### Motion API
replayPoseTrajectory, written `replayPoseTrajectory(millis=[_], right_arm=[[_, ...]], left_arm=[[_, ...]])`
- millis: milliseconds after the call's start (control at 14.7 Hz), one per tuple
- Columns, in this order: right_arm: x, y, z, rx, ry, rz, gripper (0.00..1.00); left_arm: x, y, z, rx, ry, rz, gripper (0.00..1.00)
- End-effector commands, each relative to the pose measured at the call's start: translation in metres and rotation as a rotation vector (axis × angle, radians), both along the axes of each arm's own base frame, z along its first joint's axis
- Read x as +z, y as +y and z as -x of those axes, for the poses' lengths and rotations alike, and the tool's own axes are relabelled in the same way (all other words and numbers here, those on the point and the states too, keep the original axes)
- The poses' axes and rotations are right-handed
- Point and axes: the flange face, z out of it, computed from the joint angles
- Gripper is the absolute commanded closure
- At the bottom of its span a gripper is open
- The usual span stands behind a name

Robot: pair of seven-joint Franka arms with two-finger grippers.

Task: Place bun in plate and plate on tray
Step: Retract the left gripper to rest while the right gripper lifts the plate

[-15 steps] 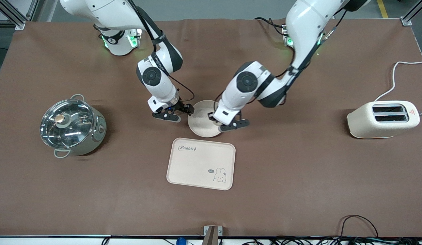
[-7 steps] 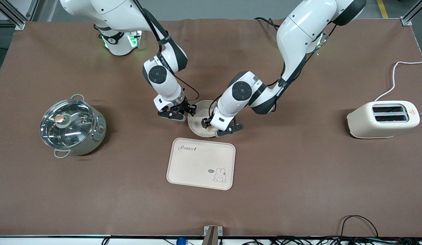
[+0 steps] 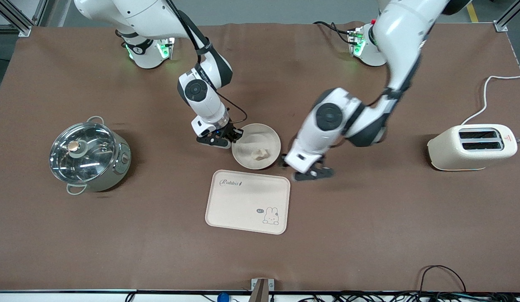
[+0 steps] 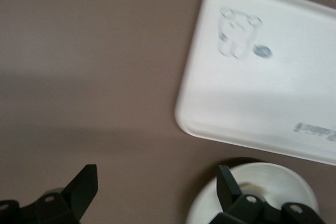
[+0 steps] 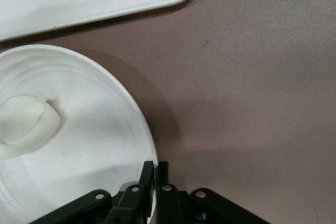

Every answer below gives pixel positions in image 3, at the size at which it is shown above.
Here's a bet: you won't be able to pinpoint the round cream plate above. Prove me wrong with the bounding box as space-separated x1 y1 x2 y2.
231 123 282 170

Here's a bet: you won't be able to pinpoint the cream rabbit print tray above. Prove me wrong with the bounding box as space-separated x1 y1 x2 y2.
205 169 291 235

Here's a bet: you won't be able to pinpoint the grey electric cooking pot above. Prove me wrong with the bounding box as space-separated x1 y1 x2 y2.
49 116 132 196

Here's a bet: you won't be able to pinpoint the brown table cover mat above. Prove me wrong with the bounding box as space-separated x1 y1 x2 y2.
0 21 520 293

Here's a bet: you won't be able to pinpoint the glass pot lid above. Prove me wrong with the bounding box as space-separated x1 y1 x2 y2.
49 122 117 184

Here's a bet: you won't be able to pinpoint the white two-slot toaster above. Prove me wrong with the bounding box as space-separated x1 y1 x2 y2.
427 124 520 172

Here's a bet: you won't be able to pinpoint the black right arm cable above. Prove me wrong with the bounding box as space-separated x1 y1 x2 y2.
163 0 248 126

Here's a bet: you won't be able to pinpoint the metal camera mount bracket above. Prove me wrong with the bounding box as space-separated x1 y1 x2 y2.
249 278 274 302

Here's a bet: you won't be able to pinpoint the black base cable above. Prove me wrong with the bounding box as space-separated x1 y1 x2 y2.
314 21 353 44

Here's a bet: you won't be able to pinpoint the black looped cable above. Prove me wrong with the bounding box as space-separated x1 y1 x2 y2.
418 265 468 294

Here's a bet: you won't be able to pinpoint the tangled black cables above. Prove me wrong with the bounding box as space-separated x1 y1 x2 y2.
298 291 520 302

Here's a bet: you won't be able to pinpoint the white toaster power cable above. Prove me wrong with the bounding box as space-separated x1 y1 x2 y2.
460 73 520 125

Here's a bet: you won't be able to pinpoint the aluminium frame profile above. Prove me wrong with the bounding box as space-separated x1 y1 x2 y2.
0 0 48 37
493 0 520 33

